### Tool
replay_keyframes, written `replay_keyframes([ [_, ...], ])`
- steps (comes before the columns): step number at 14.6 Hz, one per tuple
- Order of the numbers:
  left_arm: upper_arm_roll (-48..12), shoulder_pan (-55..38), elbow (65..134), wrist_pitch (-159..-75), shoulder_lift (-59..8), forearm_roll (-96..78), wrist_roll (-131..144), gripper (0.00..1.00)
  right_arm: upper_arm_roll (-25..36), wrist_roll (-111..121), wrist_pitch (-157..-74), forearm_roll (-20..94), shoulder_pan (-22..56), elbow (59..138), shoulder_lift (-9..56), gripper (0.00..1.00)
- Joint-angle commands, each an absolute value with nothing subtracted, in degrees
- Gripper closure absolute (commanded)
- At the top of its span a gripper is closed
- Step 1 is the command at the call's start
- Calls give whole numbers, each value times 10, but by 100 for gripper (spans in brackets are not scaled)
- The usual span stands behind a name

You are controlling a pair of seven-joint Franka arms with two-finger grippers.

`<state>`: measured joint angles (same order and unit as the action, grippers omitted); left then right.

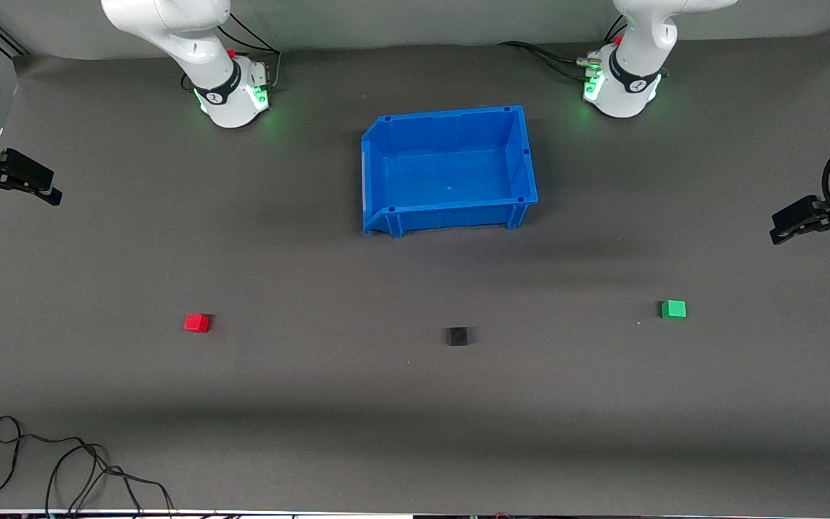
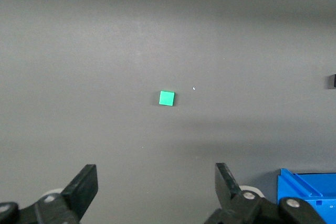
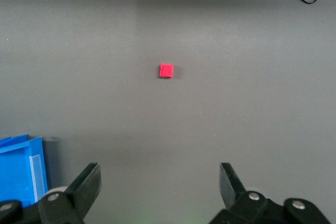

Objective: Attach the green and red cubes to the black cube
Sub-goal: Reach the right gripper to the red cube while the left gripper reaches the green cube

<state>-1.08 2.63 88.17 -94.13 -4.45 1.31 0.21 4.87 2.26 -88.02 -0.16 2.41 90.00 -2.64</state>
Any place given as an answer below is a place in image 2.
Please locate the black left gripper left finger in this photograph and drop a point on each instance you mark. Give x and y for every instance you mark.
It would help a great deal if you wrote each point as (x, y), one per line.
(78, 190)

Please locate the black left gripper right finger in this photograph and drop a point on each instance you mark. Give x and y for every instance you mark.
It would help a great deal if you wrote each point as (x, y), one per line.
(228, 190)

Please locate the black cube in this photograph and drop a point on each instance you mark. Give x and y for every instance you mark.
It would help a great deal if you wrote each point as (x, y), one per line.
(333, 81)

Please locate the green cube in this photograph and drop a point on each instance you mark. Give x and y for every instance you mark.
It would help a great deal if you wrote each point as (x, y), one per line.
(167, 98)

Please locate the blue plastic bin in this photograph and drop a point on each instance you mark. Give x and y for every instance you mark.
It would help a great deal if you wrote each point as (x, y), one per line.
(315, 184)

